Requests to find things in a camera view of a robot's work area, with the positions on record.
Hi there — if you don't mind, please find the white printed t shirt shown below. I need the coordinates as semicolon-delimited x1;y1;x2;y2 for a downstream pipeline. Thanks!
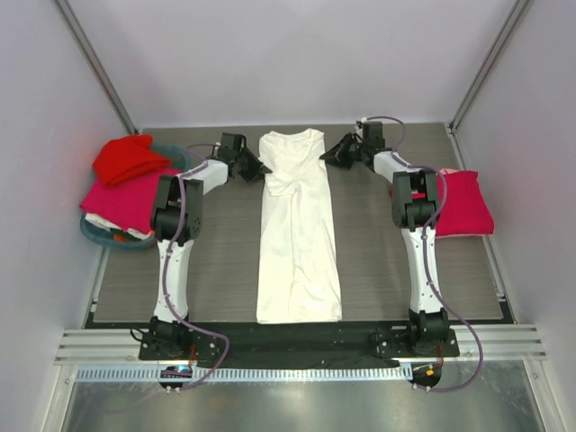
256;129;342;325

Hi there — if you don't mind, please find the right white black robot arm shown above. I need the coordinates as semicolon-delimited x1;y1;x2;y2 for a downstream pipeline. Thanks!
319;116;450;356

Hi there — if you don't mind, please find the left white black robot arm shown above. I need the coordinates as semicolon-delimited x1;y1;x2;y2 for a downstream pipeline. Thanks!
149;132;272;360

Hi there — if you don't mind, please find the teal plastic basket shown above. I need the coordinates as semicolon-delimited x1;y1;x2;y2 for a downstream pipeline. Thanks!
80;141;191;250

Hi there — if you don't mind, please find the red crumpled t shirt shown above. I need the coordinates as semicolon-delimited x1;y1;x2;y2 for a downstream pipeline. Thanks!
93;134;171;187

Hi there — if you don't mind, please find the magenta t shirt in basket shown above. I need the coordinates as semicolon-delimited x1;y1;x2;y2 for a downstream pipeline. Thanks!
80;167;181;239

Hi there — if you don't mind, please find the folded magenta t shirt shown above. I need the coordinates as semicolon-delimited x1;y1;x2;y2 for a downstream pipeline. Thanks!
436;170;495;238

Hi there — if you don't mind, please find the orange t shirt in basket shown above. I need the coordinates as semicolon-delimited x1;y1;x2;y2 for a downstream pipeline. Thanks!
111;229;138;242

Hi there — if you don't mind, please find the right aluminium frame post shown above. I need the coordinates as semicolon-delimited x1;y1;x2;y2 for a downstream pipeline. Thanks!
448;0;534;134

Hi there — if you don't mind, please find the aluminium frame post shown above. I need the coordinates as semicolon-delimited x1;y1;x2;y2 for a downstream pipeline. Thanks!
448;0;534;134
52;0;139;134

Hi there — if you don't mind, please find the slotted cable duct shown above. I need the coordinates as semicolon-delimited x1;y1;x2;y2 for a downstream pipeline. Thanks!
76;364;412;383

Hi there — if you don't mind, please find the left aluminium frame post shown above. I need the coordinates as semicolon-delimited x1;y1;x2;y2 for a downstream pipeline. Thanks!
52;0;139;134

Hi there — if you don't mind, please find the aluminium rail front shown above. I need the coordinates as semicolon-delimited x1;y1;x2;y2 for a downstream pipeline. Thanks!
55;324;547;365

